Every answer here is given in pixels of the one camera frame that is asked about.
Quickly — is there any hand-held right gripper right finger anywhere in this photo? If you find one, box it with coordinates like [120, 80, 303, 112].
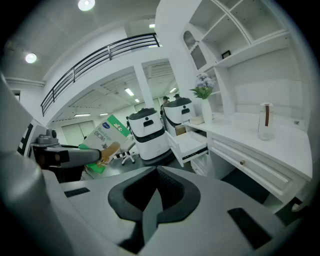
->
[143, 166, 288, 256]

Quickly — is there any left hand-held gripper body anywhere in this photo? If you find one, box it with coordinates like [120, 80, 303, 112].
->
[16, 118, 85, 185]

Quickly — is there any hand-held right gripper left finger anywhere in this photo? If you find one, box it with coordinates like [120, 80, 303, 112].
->
[61, 166, 159, 255]

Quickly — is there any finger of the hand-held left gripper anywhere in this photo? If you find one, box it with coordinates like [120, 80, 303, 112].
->
[67, 148, 103, 169]

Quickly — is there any green and white small packet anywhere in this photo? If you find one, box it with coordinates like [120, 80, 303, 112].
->
[78, 114, 132, 175]

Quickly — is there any white office chair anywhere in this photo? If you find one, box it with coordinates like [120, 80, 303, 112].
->
[116, 141, 138, 166]

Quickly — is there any white black wheeled robot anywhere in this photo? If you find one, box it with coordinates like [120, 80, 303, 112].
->
[126, 107, 174, 161]
[162, 97, 196, 138]

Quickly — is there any white desk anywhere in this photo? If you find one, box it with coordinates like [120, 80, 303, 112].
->
[183, 111, 314, 213]

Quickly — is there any brown cardboard box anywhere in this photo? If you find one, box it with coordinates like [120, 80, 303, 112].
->
[174, 124, 188, 136]

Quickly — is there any tan wooden board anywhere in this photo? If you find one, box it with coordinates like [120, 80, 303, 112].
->
[189, 115, 206, 126]

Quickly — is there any round ceiling light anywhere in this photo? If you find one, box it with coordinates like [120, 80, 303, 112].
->
[77, 0, 96, 12]
[24, 52, 38, 64]

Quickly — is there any white vase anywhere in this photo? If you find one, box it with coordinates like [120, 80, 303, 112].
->
[201, 98, 213, 125]

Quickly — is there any black metal railing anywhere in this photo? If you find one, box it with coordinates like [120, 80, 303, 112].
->
[40, 32, 161, 118]

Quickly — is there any blue flower bouquet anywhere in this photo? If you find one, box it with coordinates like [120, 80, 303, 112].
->
[189, 72, 216, 100]

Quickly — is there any white shelf hutch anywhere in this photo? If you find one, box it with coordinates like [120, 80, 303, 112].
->
[154, 0, 309, 131]

